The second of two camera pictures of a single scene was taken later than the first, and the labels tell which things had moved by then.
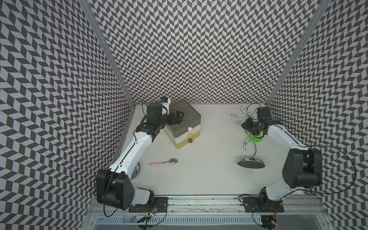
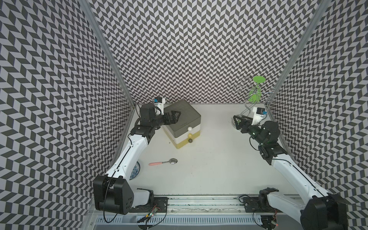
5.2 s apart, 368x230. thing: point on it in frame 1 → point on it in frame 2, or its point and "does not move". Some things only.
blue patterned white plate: (136, 171) does not move
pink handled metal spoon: (173, 161) does not move
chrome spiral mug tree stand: (249, 148) → (255, 91)
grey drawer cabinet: (188, 129) does not move
